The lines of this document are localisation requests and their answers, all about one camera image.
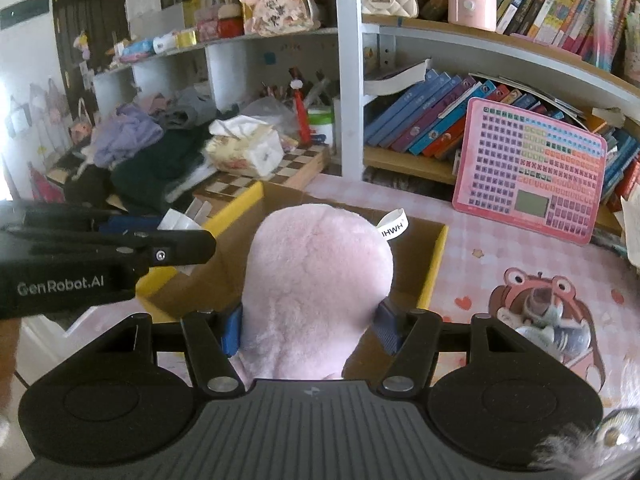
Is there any wooden chessboard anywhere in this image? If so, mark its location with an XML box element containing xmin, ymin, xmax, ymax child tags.
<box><xmin>192</xmin><ymin>142</ymin><xmax>331</xmax><ymax>211</ymax></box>

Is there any grey cloth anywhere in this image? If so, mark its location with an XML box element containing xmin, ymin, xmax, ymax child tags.
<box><xmin>160</xmin><ymin>87</ymin><xmax>222</xmax><ymax>128</ymax></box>

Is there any white pen cup green label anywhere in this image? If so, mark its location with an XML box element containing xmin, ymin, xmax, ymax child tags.
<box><xmin>307</xmin><ymin>107</ymin><xmax>335</xmax><ymax>147</ymax></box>

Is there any dark wooden door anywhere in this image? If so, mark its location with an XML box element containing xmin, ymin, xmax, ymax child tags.
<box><xmin>50</xmin><ymin>0</ymin><xmax>132</xmax><ymax>106</ymax></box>

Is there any pink plush toy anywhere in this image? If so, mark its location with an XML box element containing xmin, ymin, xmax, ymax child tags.
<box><xmin>235</xmin><ymin>203</ymin><xmax>410</xmax><ymax>381</ymax></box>

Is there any grey mouse toy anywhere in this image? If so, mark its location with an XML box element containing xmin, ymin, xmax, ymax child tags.
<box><xmin>520</xmin><ymin>287</ymin><xmax>568</xmax><ymax>326</ymax></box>

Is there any grey fluffy pompom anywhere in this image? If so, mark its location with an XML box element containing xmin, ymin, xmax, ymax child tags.
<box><xmin>530</xmin><ymin>407</ymin><xmax>640</xmax><ymax>480</ymax></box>

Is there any purple cloth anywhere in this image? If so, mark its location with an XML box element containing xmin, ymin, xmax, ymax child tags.
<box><xmin>92</xmin><ymin>102</ymin><xmax>165</xmax><ymax>167</ymax></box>

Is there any pink printed table mat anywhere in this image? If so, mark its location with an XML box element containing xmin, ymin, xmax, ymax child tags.
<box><xmin>92</xmin><ymin>175</ymin><xmax>640</xmax><ymax>461</ymax></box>

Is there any pink toy keyboard tablet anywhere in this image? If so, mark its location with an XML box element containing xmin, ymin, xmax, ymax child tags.
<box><xmin>452</xmin><ymin>97</ymin><xmax>608</xmax><ymax>248</ymax></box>

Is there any small pink box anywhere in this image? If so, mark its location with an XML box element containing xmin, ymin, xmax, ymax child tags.
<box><xmin>195</xmin><ymin>7</ymin><xmax>221</xmax><ymax>41</ymax></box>

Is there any small red box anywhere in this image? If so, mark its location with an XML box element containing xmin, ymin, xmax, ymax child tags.
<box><xmin>217</xmin><ymin>2</ymin><xmax>246</xmax><ymax>38</ymax></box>

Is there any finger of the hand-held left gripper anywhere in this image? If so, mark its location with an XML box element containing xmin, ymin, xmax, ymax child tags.
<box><xmin>0</xmin><ymin>230</ymin><xmax>217</xmax><ymax>267</ymax></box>
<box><xmin>0</xmin><ymin>202</ymin><xmax>161</xmax><ymax>233</ymax></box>

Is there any person's left forearm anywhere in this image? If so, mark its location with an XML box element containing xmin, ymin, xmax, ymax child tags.
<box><xmin>0</xmin><ymin>317</ymin><xmax>23</xmax><ymax>426</ymax></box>

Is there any white bookshelf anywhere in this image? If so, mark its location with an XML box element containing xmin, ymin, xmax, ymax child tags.
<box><xmin>92</xmin><ymin>0</ymin><xmax>640</xmax><ymax>186</ymax></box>

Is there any blue packet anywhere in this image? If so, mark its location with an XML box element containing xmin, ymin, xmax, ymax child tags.
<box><xmin>120</xmin><ymin>40</ymin><xmax>154</xmax><ymax>62</ymax></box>

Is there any yellow cardboard box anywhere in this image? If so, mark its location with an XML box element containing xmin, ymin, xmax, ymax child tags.
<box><xmin>136</xmin><ymin>180</ymin><xmax>449</xmax><ymax>380</ymax></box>

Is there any row of upright paperback books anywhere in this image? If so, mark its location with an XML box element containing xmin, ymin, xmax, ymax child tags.
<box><xmin>415</xmin><ymin>0</ymin><xmax>640</xmax><ymax>75</ymax></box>

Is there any white and blue spray bottle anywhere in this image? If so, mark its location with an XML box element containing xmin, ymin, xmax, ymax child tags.
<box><xmin>516</xmin><ymin>322</ymin><xmax>595</xmax><ymax>363</ymax></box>

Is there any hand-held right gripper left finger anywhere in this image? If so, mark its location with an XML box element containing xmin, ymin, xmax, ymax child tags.
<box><xmin>82</xmin><ymin>305</ymin><xmax>244</xmax><ymax>395</ymax></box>

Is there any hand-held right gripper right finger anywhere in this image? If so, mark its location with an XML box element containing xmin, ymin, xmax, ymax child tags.
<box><xmin>372</xmin><ymin>300</ymin><xmax>543</xmax><ymax>395</ymax></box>

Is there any crumpled white plastic bag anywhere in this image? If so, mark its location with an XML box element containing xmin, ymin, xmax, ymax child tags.
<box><xmin>205</xmin><ymin>115</ymin><xmax>286</xmax><ymax>178</ymax></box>

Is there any red tassel pen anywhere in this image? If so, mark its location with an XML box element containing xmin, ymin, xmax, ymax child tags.
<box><xmin>291</xmin><ymin>77</ymin><xmax>312</xmax><ymax>143</ymax></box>

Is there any row of blue children's books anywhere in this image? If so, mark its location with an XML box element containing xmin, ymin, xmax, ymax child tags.
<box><xmin>364</xmin><ymin>72</ymin><xmax>640</xmax><ymax>206</ymax></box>

